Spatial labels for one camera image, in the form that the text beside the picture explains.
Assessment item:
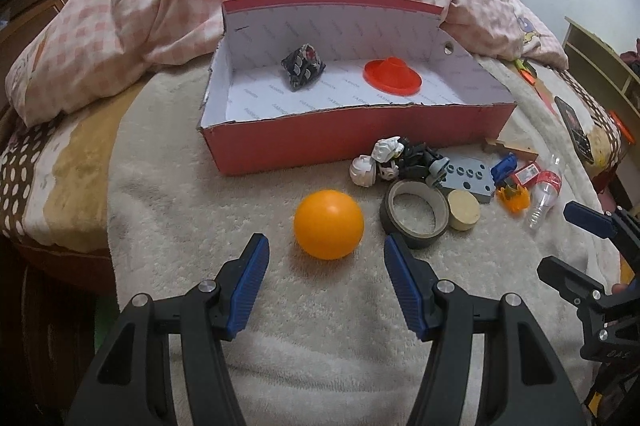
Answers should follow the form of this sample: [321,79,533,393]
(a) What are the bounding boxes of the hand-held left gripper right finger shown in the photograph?
[383,233,587,426]

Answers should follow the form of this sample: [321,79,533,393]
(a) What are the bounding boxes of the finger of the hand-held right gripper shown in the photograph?
[563,201,622,239]
[537,256,617,307]

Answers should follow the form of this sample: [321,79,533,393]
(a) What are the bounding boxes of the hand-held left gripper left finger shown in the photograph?
[65,233,271,426]

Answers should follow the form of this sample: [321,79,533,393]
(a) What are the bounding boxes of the clear bottle with red label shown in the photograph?
[528,154,564,231]

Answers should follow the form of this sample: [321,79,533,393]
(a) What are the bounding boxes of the dark tape roll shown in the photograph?
[379,180,451,250]

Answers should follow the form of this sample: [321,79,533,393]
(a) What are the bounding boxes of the round cork disc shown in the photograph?
[446,190,482,232]

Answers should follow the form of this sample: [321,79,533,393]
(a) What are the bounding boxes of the orange plastic ball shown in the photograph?
[293,190,365,261]

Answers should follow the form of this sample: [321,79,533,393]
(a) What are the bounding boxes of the grey toy plate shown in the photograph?
[433,157,496,205]

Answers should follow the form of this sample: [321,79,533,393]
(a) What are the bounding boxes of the black and white toy robot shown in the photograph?
[371,136,451,187]

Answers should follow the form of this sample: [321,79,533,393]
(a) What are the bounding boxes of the red cardboard box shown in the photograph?
[197,0,518,177]

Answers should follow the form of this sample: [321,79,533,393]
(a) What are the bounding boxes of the small red box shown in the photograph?
[509,162,542,189]

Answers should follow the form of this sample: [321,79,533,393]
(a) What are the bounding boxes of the orange plastic toy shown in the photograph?
[496,184,530,213]

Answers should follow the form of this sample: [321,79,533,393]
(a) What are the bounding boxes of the black smartphone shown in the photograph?
[554,96,597,165]

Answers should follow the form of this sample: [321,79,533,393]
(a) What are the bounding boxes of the blue toy piece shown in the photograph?
[490,154,518,185]

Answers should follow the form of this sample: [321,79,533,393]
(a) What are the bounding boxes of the wooden block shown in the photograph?
[482,137,540,163]

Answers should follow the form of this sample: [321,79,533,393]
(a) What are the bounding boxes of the white toy helmet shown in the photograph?
[349,156,378,187]

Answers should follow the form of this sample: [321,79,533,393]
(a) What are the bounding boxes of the beige wooden shelf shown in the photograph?
[562,16,640,111]

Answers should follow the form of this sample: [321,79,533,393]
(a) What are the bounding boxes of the red cloth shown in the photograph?
[619,36,640,79]

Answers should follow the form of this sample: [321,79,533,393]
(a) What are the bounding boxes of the red plastic cap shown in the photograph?
[363,58,423,96]

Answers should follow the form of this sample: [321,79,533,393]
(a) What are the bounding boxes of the dark crumpled toy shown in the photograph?
[280,44,328,93]

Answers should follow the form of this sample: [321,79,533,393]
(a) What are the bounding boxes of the polka dot bed sheet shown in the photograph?
[0,54,632,257]

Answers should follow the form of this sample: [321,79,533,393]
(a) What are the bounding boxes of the dark wooden headboard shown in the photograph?
[0,0,153,117]

